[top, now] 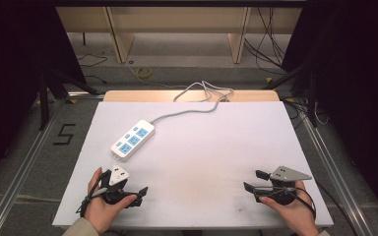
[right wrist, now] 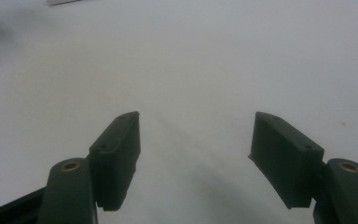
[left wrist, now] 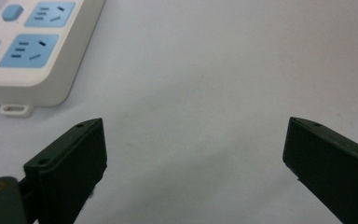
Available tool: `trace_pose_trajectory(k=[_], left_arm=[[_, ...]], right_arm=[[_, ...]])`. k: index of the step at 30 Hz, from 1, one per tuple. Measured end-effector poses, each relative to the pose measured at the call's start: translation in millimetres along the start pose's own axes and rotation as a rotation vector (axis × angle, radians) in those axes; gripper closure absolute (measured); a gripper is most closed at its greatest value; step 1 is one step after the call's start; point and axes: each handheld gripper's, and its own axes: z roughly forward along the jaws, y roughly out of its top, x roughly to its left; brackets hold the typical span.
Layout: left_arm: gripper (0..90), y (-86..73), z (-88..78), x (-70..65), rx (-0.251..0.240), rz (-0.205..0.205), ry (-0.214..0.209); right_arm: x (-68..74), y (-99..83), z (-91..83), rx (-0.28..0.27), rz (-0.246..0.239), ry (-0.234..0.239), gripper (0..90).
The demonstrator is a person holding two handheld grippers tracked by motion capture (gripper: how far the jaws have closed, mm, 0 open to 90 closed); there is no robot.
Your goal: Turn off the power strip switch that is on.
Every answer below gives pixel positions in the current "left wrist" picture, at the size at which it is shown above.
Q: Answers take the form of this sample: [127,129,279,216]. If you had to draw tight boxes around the white power strip blue sockets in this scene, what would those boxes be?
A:
[0,0,107,119]

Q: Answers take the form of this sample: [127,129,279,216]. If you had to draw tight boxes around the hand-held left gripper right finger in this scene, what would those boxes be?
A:
[282,116,358,224]

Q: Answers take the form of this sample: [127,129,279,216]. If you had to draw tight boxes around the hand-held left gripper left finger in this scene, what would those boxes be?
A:
[23,118,108,224]

